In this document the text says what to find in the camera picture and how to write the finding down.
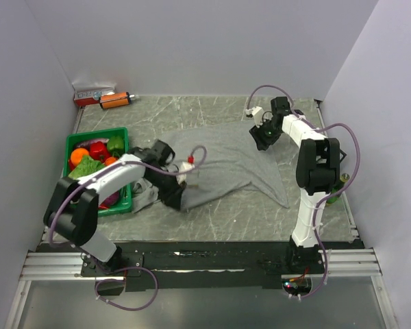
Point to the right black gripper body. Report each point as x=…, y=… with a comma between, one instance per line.
x=266, y=131

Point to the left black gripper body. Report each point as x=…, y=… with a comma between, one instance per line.
x=167, y=185

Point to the grey garment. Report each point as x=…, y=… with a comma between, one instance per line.
x=232, y=163

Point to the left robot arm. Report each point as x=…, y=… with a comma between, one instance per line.
x=73, y=208

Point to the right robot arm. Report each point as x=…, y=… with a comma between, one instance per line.
x=317, y=172

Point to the green plastic crate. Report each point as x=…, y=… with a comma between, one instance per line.
x=124, y=204

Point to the purple cabbage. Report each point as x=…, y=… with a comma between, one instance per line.
x=112, y=200

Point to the small orange pumpkin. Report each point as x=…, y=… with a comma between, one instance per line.
x=110, y=161

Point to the green bell pepper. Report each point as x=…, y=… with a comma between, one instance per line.
x=116, y=146

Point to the red bell pepper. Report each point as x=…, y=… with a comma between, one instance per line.
x=98, y=151

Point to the green lettuce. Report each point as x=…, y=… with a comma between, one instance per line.
x=87, y=166

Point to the purple eggplant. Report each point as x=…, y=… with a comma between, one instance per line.
x=86, y=144

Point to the orange fruit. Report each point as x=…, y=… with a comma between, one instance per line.
x=77, y=155

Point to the orange cylinder tool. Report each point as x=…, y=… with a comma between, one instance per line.
x=116, y=100

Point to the red white box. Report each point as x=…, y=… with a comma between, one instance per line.
x=91, y=97

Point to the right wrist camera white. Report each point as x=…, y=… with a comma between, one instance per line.
x=256, y=113

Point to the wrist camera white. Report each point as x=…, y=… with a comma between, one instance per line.
x=256, y=113
x=188, y=173

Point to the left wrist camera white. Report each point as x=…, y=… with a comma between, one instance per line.
x=188, y=173

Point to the black square frame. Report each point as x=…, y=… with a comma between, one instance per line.
x=343, y=155

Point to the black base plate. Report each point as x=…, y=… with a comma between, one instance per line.
x=195, y=265

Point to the aluminium rail frame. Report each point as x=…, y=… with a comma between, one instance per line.
x=350, y=293

